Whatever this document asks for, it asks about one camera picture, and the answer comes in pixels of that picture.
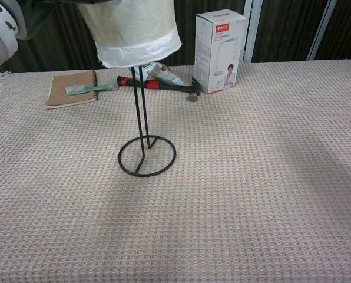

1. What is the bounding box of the brown spiral notebook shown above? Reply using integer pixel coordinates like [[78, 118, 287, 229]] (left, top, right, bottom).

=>
[[45, 69, 98, 110]]

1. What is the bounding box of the white desk lamp box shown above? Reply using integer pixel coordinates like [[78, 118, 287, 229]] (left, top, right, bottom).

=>
[[194, 8, 247, 96]]

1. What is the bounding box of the green toothbrush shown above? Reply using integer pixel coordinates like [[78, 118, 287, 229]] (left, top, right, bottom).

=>
[[64, 82, 119, 97]]

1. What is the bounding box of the dark pleated curtain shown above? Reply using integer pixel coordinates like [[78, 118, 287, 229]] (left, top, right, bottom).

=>
[[0, 0, 351, 73]]

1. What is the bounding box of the black and red hammer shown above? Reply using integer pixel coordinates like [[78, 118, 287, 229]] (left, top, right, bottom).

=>
[[117, 75, 201, 103]]

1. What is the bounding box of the beige woven tablecloth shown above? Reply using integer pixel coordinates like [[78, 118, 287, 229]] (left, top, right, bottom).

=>
[[0, 58, 351, 283]]

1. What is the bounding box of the white snack bag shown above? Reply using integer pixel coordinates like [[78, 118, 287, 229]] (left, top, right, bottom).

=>
[[140, 61, 184, 87]]

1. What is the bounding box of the black wire paper holder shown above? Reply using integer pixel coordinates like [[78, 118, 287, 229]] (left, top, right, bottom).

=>
[[118, 65, 177, 178]]

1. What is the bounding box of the dark left robot hand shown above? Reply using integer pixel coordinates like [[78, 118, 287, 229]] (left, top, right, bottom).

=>
[[19, 0, 174, 40]]

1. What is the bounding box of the white paper towel roll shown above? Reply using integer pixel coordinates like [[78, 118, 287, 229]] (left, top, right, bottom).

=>
[[76, 0, 183, 70]]

